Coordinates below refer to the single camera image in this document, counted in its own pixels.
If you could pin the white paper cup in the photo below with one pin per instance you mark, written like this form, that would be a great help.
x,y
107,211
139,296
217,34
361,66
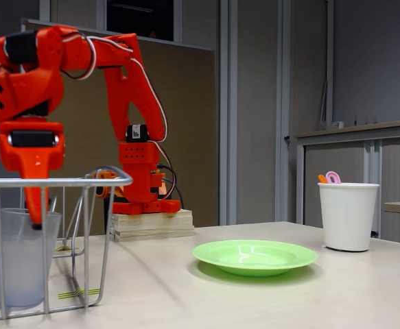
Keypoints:
x,y
349,216

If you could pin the translucent grey plastic cup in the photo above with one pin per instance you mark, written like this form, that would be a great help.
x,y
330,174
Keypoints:
x,y
21,274

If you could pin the pink plastic fork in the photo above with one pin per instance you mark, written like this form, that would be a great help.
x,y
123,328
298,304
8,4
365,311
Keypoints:
x,y
338,180

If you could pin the brown partition board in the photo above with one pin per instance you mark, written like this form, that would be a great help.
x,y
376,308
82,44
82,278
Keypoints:
x,y
193,137

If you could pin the yellow black striped tape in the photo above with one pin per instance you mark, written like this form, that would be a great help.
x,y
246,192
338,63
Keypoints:
x,y
62,249
66,294

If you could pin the orange gripper black motor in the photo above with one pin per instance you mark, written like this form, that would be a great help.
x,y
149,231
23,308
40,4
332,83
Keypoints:
x,y
31,152

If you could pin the orange plastic knife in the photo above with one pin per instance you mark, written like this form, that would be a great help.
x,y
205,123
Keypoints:
x,y
321,179

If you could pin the light orange table clamp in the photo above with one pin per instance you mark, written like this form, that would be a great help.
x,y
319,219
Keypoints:
x,y
105,174

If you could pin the orange SO-100 robot arm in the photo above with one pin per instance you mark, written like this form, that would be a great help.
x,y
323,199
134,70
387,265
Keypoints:
x,y
141,103

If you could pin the grey cabinet wooden top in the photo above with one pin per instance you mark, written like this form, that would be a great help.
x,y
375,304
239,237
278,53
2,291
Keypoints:
x,y
337,161

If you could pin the green plastic plate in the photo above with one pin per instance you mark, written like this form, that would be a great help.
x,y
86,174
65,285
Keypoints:
x,y
254,257

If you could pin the wooden base block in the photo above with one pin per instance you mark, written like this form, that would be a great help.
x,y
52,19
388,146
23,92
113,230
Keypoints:
x,y
151,226

